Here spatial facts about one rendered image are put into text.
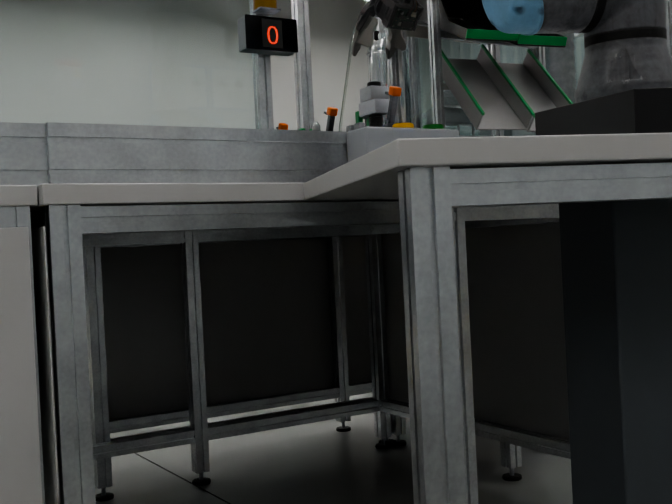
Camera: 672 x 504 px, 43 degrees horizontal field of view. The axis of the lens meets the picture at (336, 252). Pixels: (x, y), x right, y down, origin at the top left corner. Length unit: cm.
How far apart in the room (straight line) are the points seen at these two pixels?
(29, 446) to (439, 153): 74
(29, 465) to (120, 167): 47
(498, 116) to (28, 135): 104
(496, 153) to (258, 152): 65
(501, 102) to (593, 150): 105
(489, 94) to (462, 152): 112
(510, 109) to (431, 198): 109
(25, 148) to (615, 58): 88
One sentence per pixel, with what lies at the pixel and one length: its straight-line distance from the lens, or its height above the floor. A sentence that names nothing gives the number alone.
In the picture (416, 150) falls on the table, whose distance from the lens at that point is 89.
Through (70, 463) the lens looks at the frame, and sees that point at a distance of 132.
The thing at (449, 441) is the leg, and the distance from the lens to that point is 94.
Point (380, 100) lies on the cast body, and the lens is 181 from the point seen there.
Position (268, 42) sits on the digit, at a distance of 185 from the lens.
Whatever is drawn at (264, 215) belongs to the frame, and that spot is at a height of 81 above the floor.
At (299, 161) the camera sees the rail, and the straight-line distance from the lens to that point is 152.
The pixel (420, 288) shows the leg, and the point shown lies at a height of 70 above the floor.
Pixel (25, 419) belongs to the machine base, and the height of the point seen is 53.
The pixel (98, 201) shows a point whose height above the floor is 83.
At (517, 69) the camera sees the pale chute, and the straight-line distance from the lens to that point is 221.
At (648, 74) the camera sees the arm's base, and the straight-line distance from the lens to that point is 130.
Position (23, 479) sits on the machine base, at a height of 44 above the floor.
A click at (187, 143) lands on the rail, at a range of 144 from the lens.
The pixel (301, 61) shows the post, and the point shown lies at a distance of 302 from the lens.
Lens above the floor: 75
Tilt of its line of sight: level
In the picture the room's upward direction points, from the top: 3 degrees counter-clockwise
